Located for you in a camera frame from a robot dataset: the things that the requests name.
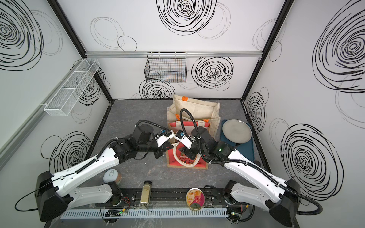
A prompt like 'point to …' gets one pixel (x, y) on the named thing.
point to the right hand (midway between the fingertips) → (182, 146)
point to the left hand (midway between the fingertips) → (173, 146)
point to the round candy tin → (195, 198)
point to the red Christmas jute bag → (174, 158)
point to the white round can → (110, 175)
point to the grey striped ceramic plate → (237, 131)
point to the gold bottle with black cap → (146, 193)
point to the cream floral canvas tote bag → (206, 114)
